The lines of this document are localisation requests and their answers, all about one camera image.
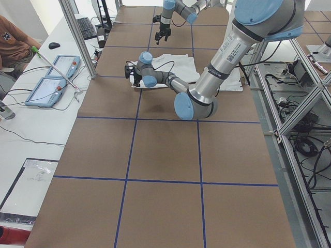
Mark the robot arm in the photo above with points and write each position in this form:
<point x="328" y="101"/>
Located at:
<point x="188" y="13"/>
<point x="254" y="21"/>

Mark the aluminium frame post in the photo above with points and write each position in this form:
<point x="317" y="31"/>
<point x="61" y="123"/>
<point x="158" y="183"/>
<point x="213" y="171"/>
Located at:
<point x="77" y="35"/>

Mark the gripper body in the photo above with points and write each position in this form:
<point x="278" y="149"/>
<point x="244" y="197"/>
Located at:
<point x="137" y="76"/>
<point x="164" y="27"/>

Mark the aluminium frame rack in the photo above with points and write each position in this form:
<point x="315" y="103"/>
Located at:
<point x="295" y="96"/>

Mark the upper blue teach pendant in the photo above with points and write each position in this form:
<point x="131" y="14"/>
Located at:
<point x="67" y="64"/>

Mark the black power adapter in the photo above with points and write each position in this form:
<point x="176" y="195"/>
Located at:
<point x="101" y="37"/>

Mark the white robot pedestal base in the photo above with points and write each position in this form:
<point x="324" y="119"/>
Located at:
<point x="233" y="82"/>

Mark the blue teach pendant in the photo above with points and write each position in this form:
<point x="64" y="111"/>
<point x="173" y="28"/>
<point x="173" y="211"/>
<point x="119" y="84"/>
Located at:
<point x="67" y="64"/>
<point x="47" y="92"/>

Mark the plastic document sleeve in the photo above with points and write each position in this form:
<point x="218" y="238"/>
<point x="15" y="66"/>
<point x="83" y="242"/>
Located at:
<point x="25" y="196"/>

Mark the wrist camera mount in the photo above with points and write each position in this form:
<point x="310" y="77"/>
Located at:
<point x="129" y="69"/>
<point x="156" y="18"/>

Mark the black keyboard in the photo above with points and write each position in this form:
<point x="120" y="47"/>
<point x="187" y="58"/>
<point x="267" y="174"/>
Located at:
<point x="86" y="28"/>

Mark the grey water bottle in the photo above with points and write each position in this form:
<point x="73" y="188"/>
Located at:
<point x="6" y="112"/>

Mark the black computer mouse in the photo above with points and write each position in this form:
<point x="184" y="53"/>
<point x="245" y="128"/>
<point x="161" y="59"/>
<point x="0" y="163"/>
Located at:
<point x="53" y="45"/>

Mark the white printed t-shirt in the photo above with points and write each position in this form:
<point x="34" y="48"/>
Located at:
<point x="182" y="66"/>

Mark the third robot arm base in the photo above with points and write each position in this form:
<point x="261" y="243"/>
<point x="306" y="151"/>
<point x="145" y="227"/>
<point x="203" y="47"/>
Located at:
<point x="319" y="54"/>

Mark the lower blue teach pendant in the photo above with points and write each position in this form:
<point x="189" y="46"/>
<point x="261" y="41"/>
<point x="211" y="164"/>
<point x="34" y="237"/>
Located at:
<point x="47" y="92"/>

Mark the seated person brown shirt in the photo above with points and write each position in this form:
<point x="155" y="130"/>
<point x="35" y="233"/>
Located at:
<point x="15" y="48"/>

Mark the thin metal rod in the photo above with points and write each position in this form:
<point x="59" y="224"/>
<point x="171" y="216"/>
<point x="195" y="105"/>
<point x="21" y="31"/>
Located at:
<point x="35" y="50"/>

